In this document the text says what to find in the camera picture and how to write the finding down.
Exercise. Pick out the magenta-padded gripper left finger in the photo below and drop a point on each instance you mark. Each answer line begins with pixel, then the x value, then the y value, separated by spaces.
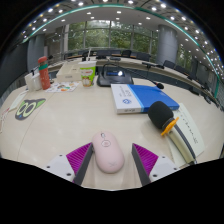
pixel 61 165

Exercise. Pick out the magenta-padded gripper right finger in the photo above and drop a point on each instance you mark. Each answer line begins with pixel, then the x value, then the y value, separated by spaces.
pixel 163 166

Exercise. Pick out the pink computer mouse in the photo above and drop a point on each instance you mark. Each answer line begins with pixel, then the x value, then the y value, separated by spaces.
pixel 107 153

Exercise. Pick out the cat-face mouse pad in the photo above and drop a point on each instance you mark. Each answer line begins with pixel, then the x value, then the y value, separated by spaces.
pixel 27 108

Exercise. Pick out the white paper sheet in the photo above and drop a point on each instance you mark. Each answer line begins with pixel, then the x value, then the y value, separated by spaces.
pixel 193 133

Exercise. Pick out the handheld microphone with foam head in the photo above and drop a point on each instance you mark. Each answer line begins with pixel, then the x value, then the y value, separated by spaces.
pixel 160 115

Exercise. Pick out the blue and white book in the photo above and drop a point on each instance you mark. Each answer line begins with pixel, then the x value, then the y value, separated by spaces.
pixel 150 96

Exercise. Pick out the colourful sticker sheet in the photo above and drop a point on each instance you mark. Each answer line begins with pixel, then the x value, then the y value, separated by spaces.
pixel 61 87

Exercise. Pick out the white document with red header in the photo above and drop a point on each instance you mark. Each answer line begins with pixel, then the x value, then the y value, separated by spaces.
pixel 17 100

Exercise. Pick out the white lidded mug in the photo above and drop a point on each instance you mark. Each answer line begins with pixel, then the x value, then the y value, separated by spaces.
pixel 37 81

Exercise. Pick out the red bottle with green band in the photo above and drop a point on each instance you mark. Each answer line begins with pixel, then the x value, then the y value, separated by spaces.
pixel 44 75

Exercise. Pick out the printed paper cup with straw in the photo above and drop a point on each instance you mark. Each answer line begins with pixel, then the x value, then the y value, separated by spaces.
pixel 88 76

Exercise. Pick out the black conference microphone unit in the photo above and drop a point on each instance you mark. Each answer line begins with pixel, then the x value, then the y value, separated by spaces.
pixel 113 80

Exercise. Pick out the group of dark office chairs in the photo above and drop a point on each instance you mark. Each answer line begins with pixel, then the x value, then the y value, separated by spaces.
pixel 170 64

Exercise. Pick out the long curved conference desk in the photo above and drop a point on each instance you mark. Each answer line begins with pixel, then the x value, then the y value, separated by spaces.
pixel 136 63

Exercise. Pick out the group of round ceiling lights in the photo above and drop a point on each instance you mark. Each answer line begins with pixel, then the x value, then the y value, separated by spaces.
pixel 118 12

